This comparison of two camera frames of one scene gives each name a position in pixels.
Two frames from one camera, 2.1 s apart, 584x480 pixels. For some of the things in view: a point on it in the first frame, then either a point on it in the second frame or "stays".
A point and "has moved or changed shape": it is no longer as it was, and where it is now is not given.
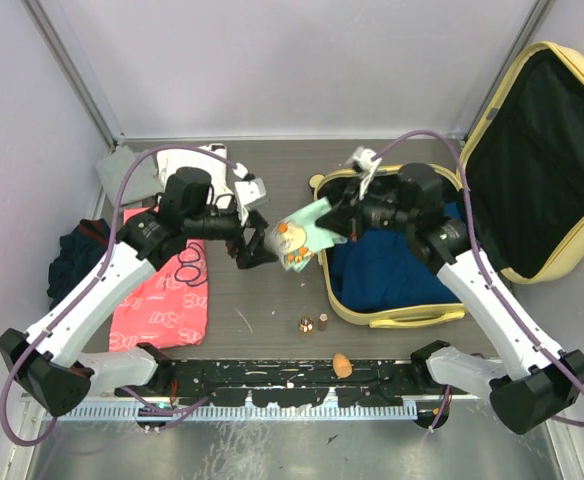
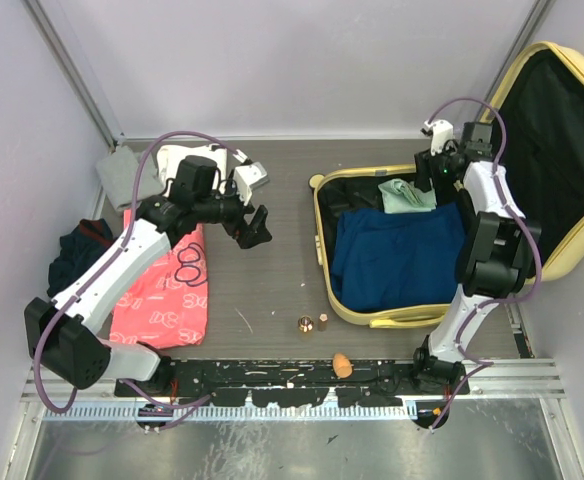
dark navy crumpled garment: (81, 252) stays
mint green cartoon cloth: (296, 238) has moved or changed shape
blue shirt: (378, 269) stays
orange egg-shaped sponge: (342, 366) stays
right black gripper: (341, 217) → (424, 161)
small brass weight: (322, 322) stays
